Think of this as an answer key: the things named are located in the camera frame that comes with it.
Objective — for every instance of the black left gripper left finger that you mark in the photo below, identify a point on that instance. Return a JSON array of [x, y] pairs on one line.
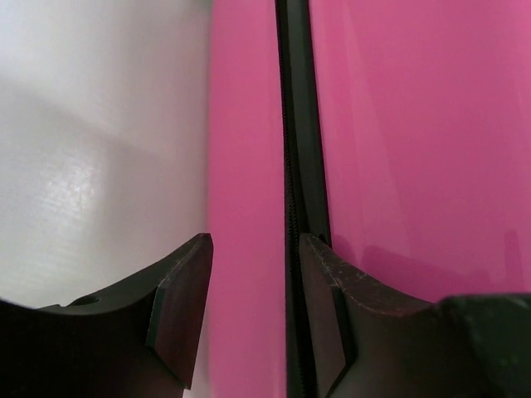
[[136, 338]]

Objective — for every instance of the pink hard-shell suitcase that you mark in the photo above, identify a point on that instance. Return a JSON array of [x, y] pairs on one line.
[[397, 132]]

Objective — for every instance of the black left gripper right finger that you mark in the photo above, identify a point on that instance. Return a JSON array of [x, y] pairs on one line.
[[371, 340]]

